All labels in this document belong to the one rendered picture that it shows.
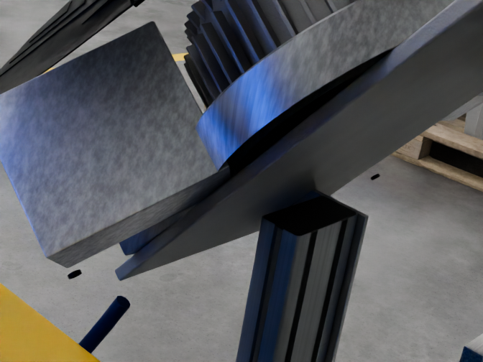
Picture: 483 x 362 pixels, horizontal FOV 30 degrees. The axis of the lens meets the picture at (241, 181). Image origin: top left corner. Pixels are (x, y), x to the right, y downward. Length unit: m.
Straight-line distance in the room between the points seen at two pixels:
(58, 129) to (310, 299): 0.30
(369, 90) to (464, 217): 2.66
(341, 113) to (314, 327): 0.31
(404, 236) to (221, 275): 0.72
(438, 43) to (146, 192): 0.23
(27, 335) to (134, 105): 0.38
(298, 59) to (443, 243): 2.45
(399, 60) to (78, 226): 0.26
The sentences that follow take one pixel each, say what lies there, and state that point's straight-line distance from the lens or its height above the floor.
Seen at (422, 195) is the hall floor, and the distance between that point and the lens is 3.36.
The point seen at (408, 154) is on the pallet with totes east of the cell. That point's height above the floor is 0.03.
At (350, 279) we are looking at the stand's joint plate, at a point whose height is 0.84.
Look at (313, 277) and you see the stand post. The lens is 0.83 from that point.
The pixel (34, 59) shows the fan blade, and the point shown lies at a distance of 0.84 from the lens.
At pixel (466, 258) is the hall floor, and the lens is 2.97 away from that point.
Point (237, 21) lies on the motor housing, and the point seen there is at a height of 1.11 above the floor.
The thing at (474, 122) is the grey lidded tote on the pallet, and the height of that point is 0.20.
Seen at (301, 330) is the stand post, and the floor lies 0.80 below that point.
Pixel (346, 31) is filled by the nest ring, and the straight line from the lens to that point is 0.59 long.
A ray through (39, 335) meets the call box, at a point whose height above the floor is 1.07.
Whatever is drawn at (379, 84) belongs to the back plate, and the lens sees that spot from 0.61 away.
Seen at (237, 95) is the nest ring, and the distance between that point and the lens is 0.62.
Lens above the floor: 1.26
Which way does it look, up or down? 23 degrees down
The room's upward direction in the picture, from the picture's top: 10 degrees clockwise
